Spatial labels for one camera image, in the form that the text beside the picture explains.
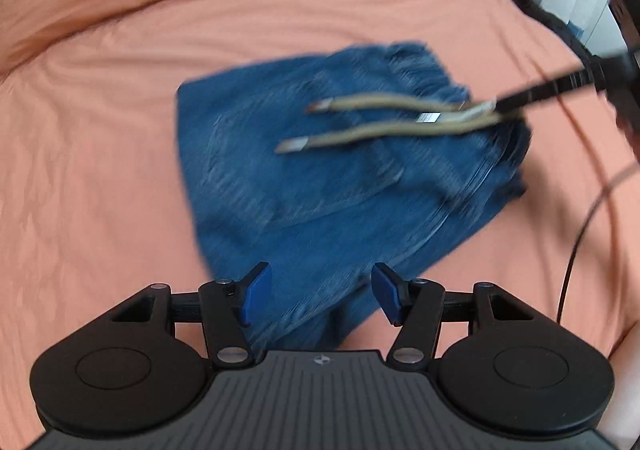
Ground bed with orange sheet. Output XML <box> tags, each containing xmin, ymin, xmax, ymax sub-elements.
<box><xmin>0</xmin><ymin>0</ymin><xmax>640</xmax><ymax>436</ymax></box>

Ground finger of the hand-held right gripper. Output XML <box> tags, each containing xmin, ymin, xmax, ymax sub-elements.
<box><xmin>495</xmin><ymin>52</ymin><xmax>640</xmax><ymax>117</ymax></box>

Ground blue denim pants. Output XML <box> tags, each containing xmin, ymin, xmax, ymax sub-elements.
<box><xmin>176</xmin><ymin>42</ymin><xmax>533</xmax><ymax>356</ymax></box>

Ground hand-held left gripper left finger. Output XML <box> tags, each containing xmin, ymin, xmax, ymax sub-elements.
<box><xmin>111</xmin><ymin>261</ymin><xmax>273</xmax><ymax>365</ymax></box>

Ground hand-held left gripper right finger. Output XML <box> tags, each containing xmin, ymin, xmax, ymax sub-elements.
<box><xmin>371</xmin><ymin>262</ymin><xmax>533</xmax><ymax>365</ymax></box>

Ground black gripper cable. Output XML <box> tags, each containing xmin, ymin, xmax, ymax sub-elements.
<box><xmin>556</xmin><ymin>164</ymin><xmax>640</xmax><ymax>323</ymax></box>

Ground black jacket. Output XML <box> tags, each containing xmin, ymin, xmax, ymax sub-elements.
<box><xmin>505</xmin><ymin>0</ymin><xmax>601</xmax><ymax>75</ymax></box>

